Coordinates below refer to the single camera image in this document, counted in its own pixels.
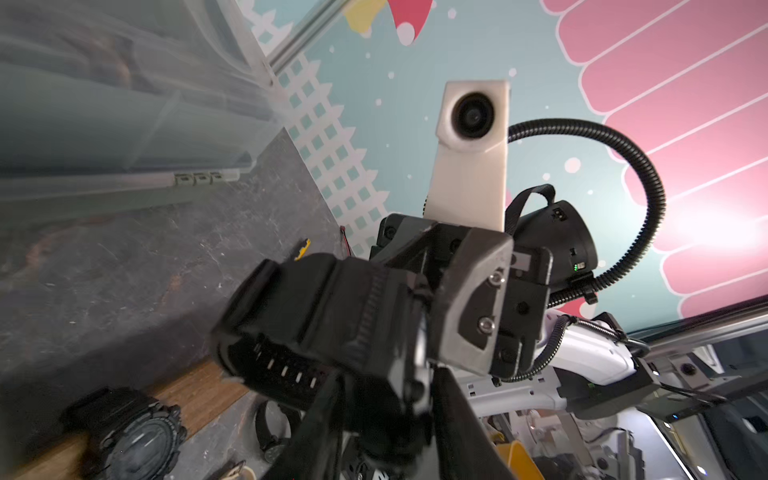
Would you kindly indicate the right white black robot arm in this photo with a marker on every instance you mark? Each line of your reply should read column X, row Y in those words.
column 599, row 368

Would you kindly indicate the wooden watch stand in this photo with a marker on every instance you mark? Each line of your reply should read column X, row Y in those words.
column 202, row 394

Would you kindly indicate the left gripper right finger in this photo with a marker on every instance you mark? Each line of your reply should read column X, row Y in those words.
column 463, row 450

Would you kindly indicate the beige strap watch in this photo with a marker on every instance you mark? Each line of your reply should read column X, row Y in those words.
column 240, row 471

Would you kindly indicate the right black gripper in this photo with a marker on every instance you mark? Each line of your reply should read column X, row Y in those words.
column 488, row 295

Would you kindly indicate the black rugged sport watch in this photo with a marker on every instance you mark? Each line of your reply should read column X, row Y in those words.
column 292, row 328

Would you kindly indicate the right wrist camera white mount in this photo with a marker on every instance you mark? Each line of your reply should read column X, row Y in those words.
column 468, row 182

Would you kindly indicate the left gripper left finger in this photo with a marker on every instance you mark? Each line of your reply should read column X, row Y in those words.
column 315, row 451

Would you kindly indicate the large black digital watch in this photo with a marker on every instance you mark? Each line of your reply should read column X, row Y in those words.
column 131, row 435

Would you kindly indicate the clear plastic storage box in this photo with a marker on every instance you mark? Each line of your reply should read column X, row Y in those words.
column 119, row 105

